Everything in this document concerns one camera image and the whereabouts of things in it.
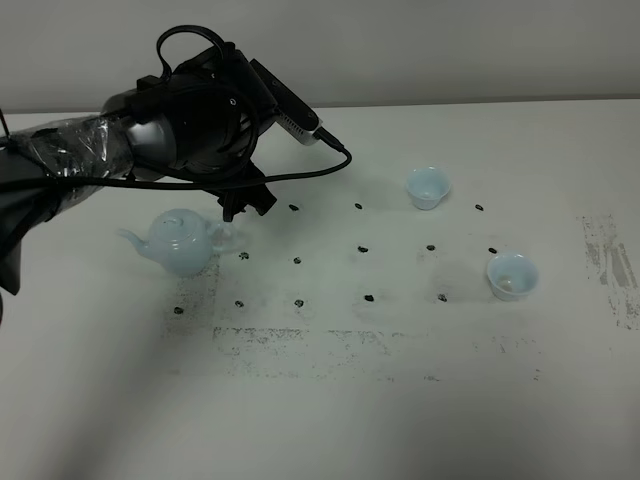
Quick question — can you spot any far light blue teacup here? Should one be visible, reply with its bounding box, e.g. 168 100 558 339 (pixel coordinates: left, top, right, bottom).
406 166 451 210

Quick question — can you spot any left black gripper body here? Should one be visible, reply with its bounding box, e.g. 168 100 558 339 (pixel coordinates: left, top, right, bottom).
164 42 273 180

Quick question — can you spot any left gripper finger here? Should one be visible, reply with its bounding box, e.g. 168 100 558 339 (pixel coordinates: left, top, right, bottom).
217 184 277 222

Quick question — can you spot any near light blue teacup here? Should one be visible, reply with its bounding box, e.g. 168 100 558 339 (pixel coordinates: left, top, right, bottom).
486 252 539 302

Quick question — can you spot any left black camera cable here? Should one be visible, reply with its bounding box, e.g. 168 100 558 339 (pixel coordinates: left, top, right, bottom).
0 23 353 191

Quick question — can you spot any light blue teacup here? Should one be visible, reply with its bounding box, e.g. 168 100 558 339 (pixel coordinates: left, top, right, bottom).
486 252 539 302
406 166 451 210

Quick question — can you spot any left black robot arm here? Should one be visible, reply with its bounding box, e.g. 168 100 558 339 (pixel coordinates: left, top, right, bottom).
1 42 277 294

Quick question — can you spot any light blue porcelain teapot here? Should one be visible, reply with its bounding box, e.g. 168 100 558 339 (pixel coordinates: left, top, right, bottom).
117 209 241 277

